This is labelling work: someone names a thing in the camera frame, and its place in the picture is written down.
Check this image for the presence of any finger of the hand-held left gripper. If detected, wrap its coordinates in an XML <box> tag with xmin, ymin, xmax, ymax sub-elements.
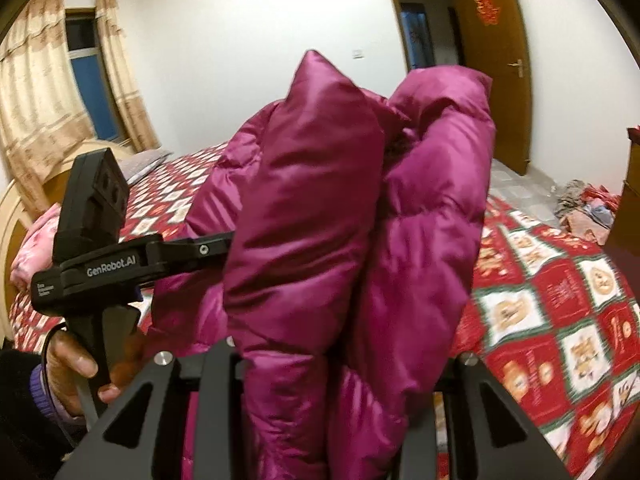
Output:
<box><xmin>150</xmin><ymin>231</ymin><xmax>236</xmax><ymax>281</ymax></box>

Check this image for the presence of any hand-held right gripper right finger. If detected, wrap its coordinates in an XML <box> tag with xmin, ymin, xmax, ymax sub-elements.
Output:
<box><xmin>395</xmin><ymin>352</ymin><xmax>573</xmax><ymax>480</ymax></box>

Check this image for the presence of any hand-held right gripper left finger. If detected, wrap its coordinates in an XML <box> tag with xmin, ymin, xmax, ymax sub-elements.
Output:
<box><xmin>52</xmin><ymin>337</ymin><xmax>251</xmax><ymax>480</ymax></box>

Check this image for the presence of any magenta down jacket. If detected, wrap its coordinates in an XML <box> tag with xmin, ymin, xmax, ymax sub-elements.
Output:
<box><xmin>147</xmin><ymin>50</ymin><xmax>496</xmax><ymax>480</ymax></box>

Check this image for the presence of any person's left forearm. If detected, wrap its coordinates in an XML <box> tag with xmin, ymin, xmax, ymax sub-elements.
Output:
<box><xmin>0</xmin><ymin>347</ymin><xmax>88</xmax><ymax>480</ymax></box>

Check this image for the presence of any pile of clothes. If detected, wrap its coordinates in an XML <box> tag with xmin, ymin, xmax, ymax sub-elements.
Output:
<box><xmin>555</xmin><ymin>179</ymin><xmax>623</xmax><ymax>246</ymax></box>

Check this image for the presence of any person's left hand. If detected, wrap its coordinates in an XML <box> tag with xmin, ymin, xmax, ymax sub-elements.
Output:
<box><xmin>42</xmin><ymin>327</ymin><xmax>151</xmax><ymax>416</ymax></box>

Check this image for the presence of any pink pillow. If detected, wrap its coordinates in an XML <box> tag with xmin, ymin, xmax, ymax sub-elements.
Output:
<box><xmin>10</xmin><ymin>205</ymin><xmax>63</xmax><ymax>286</ymax></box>

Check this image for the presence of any wooden headboard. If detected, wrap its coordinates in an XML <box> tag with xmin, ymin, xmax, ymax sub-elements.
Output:
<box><xmin>0</xmin><ymin>140</ymin><xmax>133</xmax><ymax>311</ymax></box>

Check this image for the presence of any grey pillow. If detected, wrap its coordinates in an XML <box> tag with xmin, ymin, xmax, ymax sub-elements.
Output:
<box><xmin>117</xmin><ymin>149</ymin><xmax>173</xmax><ymax>184</ymax></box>

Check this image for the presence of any red checkered bed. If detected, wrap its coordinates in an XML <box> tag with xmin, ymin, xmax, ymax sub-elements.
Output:
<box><xmin>10</xmin><ymin>140</ymin><xmax>640</xmax><ymax>480</ymax></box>

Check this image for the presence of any window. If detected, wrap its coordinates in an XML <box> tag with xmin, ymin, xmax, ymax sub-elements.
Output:
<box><xmin>65</xmin><ymin>7</ymin><xmax>126</xmax><ymax>143</ymax></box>

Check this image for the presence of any beige patterned curtain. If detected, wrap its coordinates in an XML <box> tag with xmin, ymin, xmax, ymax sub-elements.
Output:
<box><xmin>95</xmin><ymin>0</ymin><xmax>161</xmax><ymax>153</ymax></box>
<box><xmin>0</xmin><ymin>0</ymin><xmax>96</xmax><ymax>211</ymax></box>

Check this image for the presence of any wooden cabinet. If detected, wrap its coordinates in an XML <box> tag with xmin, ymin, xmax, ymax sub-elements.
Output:
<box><xmin>605</xmin><ymin>130</ymin><xmax>640</xmax><ymax>261</ymax></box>

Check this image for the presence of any brown wooden door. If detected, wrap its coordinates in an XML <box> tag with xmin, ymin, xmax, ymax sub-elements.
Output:
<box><xmin>452</xmin><ymin>0</ymin><xmax>532</xmax><ymax>176</ymax></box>

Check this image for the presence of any red door decoration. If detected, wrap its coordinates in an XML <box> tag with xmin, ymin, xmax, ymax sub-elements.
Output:
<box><xmin>475</xmin><ymin>0</ymin><xmax>502</xmax><ymax>26</ymax></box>

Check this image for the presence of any dark wooden door frame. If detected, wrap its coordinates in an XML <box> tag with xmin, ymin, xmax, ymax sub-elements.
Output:
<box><xmin>382</xmin><ymin>0</ymin><xmax>468</xmax><ymax>73</ymax></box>

